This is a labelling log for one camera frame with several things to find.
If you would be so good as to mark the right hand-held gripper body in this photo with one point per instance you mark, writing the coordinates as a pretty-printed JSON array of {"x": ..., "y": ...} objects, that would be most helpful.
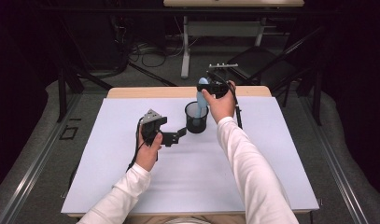
[{"x": 220, "y": 88}]

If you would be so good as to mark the white table mat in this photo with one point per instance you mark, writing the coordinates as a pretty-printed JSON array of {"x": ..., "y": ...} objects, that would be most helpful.
[{"x": 184, "y": 174}]

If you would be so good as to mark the person's left hand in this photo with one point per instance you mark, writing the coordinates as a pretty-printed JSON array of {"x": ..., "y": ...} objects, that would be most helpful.
[{"x": 147, "y": 155}]

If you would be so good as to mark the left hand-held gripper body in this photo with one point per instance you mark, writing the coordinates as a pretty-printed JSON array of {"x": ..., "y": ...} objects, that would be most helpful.
[{"x": 152, "y": 129}]

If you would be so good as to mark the black folding chair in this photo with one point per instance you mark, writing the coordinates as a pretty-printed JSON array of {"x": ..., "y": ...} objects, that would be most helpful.
[{"x": 262, "y": 60}]

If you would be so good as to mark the person's right hand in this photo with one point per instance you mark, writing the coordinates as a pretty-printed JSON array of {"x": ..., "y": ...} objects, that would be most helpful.
[{"x": 223, "y": 107}]

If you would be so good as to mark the background table with white legs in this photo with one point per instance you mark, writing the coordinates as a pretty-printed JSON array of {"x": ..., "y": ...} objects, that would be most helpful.
[{"x": 222, "y": 28}]

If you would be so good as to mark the black mesh pen holder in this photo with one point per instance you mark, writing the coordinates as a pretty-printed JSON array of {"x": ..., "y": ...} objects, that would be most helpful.
[{"x": 190, "y": 128}]

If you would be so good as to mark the metal floor rail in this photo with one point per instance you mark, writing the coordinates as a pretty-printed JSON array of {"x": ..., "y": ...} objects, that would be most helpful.
[
  {"x": 334, "y": 161},
  {"x": 38, "y": 158}
]

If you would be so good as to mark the light blue hairbrush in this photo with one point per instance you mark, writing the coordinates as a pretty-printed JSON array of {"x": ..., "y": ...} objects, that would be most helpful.
[{"x": 202, "y": 99}]

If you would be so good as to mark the black metal stand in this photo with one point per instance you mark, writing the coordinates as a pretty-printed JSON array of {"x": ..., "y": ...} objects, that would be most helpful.
[{"x": 62, "y": 93}]

